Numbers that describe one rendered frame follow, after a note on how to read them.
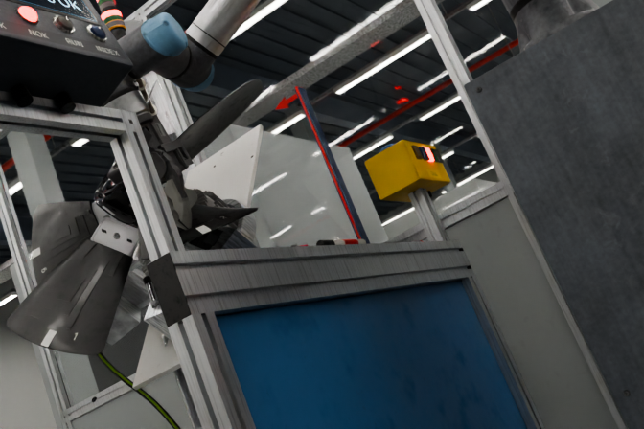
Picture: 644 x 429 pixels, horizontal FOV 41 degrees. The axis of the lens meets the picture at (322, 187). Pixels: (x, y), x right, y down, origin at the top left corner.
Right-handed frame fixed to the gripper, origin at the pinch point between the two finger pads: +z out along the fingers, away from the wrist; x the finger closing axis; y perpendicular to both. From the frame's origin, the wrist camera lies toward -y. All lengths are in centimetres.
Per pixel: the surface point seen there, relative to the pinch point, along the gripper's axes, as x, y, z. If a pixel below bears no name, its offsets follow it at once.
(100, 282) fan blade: 27.2, 4.8, 1.1
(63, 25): -32, -45, -23
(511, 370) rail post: -26, 33, 56
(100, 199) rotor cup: 24.1, 13.2, -13.4
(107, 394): 118, 82, 30
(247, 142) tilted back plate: 16, 64, -12
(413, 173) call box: -28.1, 35.9, 13.4
